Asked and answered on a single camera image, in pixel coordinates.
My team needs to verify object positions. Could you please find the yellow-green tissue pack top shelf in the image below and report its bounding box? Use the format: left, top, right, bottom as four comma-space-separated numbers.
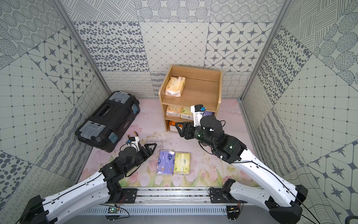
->
173, 152, 191, 175

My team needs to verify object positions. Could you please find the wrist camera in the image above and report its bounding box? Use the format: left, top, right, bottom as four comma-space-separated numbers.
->
126, 136, 140, 151
190, 105, 206, 127

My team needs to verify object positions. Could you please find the black plastic toolbox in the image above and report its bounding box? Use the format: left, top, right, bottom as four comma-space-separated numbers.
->
75, 91, 140, 153

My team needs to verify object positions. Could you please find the floral table mat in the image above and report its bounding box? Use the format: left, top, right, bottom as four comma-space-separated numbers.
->
80, 99, 257, 187

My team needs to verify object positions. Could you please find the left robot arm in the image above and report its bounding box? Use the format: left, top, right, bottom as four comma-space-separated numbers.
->
17, 143, 157, 224

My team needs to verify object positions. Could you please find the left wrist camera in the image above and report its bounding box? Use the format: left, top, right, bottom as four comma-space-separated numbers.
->
126, 136, 140, 151

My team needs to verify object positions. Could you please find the yellow-green tissue pack middle shelf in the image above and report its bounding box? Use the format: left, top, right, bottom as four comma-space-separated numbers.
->
180, 107, 194, 120

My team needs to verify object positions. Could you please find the orange tissue pack shelf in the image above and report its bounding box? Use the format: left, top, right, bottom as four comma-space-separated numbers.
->
165, 77, 186, 97
166, 105, 183, 117

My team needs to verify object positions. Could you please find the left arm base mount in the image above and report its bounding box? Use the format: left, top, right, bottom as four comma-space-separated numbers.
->
107, 188, 138, 204

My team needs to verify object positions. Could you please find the yellow-green tissue pack shelf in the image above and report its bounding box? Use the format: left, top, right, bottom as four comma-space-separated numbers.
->
180, 107, 194, 120
173, 152, 191, 175

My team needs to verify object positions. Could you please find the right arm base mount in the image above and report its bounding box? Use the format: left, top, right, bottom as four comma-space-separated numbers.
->
208, 187, 247, 203

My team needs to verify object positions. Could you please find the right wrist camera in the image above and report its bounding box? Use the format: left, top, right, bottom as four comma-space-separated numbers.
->
190, 105, 206, 127

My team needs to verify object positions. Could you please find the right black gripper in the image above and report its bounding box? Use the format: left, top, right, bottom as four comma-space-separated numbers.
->
176, 121, 216, 149

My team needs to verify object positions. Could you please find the orange tissue pack top shelf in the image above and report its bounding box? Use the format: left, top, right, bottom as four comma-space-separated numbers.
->
165, 77, 186, 97

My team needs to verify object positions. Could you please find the wooden three-tier shelf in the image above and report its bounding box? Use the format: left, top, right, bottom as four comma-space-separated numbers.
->
158, 65, 223, 132

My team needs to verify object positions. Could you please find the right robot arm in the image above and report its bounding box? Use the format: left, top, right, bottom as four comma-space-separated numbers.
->
175, 115, 308, 224

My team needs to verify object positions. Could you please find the purple tissue pack middle shelf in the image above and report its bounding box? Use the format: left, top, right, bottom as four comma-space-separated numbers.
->
203, 111, 214, 117

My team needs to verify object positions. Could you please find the bright orange pack bottom shelf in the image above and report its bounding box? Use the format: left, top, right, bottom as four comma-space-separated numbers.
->
169, 120, 178, 132

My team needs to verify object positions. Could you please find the purple tissue pack shelf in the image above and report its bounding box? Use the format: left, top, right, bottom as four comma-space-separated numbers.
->
203, 111, 214, 117
157, 150, 175, 175

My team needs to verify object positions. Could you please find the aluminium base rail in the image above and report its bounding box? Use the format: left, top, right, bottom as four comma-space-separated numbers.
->
57, 186, 289, 208

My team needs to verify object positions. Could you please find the purple tissue pack top shelf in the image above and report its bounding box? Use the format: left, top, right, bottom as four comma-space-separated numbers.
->
157, 150, 175, 175

